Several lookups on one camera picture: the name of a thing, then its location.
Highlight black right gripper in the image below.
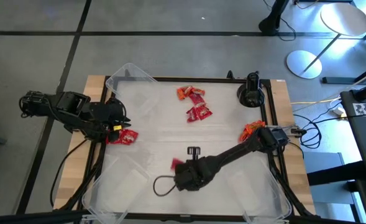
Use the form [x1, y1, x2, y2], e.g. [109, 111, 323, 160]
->
[173, 157, 217, 191]

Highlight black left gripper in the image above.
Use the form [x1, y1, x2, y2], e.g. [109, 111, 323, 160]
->
[99, 102, 133, 140]

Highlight red Skittles candy packet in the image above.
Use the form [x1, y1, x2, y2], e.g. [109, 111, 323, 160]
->
[106, 129, 124, 146]
[119, 129, 139, 146]
[170, 157, 185, 172]
[186, 107, 199, 123]
[196, 105, 214, 121]

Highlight black desk crossbar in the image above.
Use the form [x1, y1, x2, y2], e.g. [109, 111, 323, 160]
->
[306, 161, 366, 187]

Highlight white power adapter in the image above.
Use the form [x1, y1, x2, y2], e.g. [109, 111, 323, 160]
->
[331, 106, 345, 118]

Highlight black desk leg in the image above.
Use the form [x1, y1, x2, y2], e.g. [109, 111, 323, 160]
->
[258, 0, 291, 36]

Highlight black desk base bar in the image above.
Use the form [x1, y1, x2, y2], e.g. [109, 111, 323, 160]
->
[321, 60, 366, 85]

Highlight round white side table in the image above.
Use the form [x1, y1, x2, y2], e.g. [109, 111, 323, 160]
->
[285, 2, 366, 80]

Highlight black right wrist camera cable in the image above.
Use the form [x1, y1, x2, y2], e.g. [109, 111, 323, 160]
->
[153, 175, 177, 197]

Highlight black metal table frame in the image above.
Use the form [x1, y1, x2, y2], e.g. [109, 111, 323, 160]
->
[50, 68, 316, 224]

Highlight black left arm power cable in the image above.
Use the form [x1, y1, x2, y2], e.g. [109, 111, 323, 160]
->
[49, 138, 89, 208]

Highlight black coiled floor cables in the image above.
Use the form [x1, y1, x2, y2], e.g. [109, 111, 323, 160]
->
[293, 113, 323, 150]

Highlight yellow floor cable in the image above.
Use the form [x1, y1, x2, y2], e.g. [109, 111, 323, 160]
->
[290, 98, 342, 106]

